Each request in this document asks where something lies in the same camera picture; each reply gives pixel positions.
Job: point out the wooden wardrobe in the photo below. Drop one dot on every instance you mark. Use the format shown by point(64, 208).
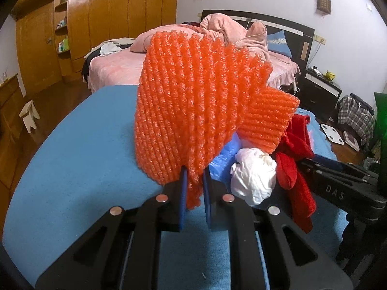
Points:
point(52, 36)

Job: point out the blue pillow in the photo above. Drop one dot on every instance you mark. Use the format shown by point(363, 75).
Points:
point(277, 43)

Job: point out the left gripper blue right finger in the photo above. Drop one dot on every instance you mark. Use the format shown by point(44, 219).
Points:
point(207, 182)

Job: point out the plaid shirt on chair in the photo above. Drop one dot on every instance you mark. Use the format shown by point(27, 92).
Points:
point(358, 117)

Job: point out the yellow plush toy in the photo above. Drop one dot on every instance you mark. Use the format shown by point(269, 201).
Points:
point(329, 76)

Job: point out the red knit gloves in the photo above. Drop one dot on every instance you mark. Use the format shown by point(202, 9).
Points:
point(294, 147)

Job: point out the orange foam net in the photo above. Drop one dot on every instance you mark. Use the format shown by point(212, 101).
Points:
point(176, 127)
point(267, 119)

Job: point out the clothes pile on bed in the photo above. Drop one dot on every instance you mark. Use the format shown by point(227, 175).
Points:
point(108, 47)

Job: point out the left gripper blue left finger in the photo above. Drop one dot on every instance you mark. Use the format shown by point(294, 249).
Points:
point(183, 196)

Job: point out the blue table cloth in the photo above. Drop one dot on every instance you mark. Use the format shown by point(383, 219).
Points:
point(84, 216)

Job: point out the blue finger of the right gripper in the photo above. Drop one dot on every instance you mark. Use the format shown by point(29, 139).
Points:
point(328, 163)

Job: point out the right wall lamp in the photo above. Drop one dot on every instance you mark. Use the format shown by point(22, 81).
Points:
point(324, 7)

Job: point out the black nightstand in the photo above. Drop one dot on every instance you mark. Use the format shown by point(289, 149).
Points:
point(318, 95)

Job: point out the pink duvet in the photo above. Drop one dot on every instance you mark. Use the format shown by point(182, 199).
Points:
point(215, 26)

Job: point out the book on floor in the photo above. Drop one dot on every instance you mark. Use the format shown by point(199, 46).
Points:
point(351, 141)

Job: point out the white tissue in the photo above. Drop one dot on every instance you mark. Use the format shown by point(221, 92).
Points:
point(253, 176)

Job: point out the wooden side cabinet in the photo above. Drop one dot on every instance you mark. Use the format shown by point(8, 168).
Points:
point(12, 102)

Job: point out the bed with pink sheet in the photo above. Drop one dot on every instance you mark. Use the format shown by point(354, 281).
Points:
point(176, 59)

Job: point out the white bathroom scale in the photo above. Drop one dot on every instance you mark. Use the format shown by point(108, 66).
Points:
point(332, 134)

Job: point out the black headboard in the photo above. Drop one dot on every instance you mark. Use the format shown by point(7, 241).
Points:
point(299, 37)

